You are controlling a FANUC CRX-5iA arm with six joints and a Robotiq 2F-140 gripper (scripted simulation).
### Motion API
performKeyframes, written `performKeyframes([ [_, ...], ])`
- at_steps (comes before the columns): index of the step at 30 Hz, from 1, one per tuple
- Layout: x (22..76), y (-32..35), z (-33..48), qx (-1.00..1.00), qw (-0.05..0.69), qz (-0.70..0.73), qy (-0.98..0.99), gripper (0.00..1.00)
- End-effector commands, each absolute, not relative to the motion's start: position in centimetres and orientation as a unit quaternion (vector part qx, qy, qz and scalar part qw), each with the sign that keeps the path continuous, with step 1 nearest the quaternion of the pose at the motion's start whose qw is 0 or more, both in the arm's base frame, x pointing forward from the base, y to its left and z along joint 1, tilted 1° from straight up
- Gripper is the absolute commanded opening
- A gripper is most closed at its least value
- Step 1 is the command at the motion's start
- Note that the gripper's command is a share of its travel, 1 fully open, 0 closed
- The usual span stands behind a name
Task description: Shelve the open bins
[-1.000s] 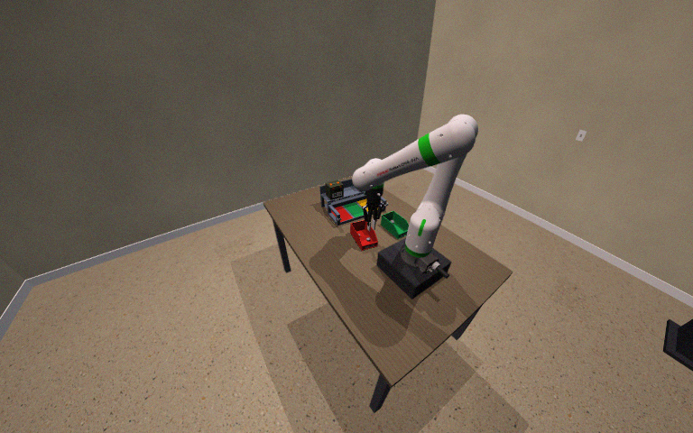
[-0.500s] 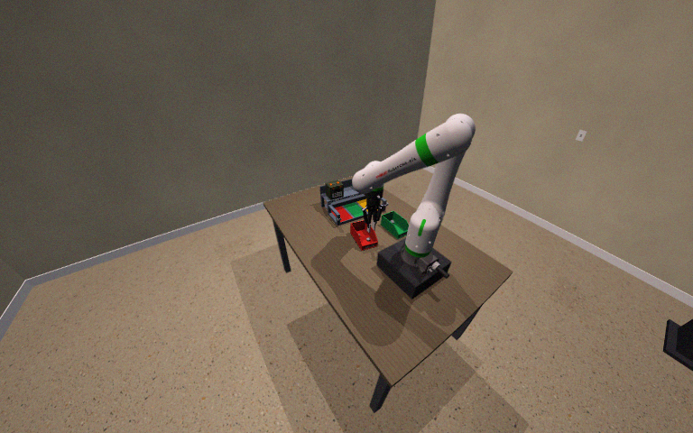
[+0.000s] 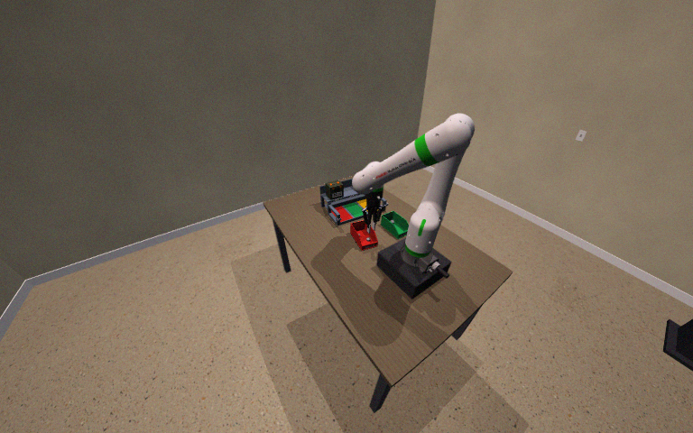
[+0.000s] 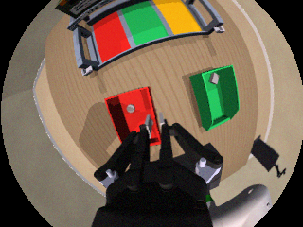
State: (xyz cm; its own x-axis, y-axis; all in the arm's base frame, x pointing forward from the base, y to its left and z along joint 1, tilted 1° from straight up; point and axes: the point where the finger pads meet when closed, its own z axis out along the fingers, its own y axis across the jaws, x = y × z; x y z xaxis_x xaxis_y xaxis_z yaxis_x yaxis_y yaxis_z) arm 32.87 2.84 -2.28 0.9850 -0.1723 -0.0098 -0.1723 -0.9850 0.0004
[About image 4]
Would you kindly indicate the red bin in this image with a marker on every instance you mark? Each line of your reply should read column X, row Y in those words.
column 125, row 122

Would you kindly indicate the green bin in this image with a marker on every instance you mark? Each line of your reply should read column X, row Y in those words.
column 224, row 96

